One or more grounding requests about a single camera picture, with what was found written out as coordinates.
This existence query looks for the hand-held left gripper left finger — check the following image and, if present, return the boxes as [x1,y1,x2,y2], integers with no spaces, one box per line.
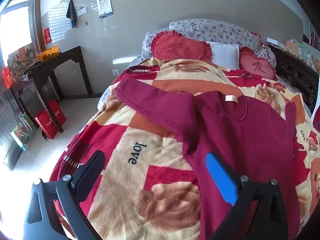
[24,150,106,240]

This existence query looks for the green printed bag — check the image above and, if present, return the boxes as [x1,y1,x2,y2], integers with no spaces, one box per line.
[10,114,37,152]

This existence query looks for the dark crumpled bag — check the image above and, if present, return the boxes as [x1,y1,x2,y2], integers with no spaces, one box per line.
[21,60,45,80]

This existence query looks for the dark hanging cloth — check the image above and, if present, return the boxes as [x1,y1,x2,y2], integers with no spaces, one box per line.
[66,0,78,28]

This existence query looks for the dark wooden table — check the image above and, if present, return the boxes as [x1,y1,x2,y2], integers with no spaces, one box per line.
[9,46,93,133]

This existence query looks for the packets on headboard ledge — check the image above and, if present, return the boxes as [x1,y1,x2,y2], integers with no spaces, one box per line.
[284,39,320,70]

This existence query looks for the maroon sweater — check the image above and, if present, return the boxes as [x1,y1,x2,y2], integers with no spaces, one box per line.
[115,78,300,240]

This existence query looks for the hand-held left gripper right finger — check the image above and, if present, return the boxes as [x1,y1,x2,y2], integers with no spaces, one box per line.
[205,152,300,240]

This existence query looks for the red gift bag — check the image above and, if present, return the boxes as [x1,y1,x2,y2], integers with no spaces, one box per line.
[35,99,67,140]

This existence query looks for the window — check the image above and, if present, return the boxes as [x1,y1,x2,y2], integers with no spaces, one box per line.
[0,0,34,53]

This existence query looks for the large red heart pillow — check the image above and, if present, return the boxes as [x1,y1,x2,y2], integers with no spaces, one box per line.
[151,30,212,62]

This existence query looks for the carved wooden headboard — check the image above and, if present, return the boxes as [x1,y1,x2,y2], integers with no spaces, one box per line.
[269,44,320,110]

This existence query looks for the printed gift boxes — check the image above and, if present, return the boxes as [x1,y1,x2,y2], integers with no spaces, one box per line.
[7,42,37,73]

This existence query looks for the white pillow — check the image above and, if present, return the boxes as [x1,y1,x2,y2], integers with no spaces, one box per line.
[206,41,240,70]

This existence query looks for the red and cream printed blanket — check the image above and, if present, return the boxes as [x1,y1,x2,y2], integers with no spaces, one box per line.
[49,57,320,240]

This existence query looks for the small red heart pillow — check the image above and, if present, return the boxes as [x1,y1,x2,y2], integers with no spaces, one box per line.
[239,47,277,81]

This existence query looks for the red box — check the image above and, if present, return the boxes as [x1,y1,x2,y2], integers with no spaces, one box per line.
[2,66,15,89]

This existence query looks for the orange basket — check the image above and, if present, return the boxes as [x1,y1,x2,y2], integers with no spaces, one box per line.
[36,45,61,61]

